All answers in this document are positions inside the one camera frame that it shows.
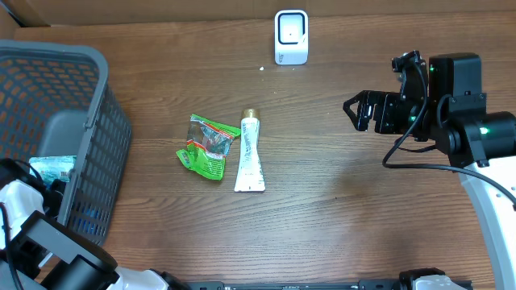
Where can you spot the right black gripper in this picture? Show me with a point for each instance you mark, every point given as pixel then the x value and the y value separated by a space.
pixel 383 100

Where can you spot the white tube gold cap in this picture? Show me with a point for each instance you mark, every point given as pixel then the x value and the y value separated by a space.
pixel 250 177

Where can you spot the green snack packet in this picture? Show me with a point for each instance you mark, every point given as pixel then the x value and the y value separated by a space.
pixel 207 146

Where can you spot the teal tissue packet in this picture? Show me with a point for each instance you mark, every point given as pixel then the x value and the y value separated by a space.
pixel 53 168

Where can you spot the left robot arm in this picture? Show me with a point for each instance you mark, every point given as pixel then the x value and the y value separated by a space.
pixel 37 252

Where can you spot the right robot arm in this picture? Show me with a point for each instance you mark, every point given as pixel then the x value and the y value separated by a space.
pixel 441 101

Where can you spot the white barcode scanner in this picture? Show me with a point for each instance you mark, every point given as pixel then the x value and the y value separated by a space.
pixel 291 37

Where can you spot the grey plastic basket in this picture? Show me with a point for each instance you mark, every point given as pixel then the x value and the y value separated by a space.
pixel 56 101

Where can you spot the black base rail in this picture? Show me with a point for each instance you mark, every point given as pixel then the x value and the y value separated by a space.
pixel 368 284

